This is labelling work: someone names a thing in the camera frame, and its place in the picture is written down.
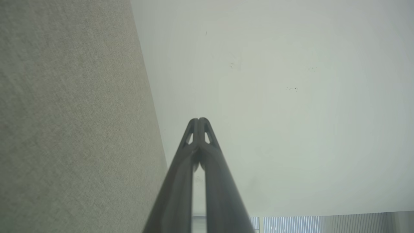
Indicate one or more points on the grey fabric sofa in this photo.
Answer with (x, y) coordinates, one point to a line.
(71, 123)

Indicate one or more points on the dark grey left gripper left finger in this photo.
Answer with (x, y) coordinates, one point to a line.
(176, 194)

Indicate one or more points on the white vertical window blinds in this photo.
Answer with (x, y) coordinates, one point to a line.
(291, 225)

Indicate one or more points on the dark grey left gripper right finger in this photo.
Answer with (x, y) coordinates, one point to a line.
(220, 194)

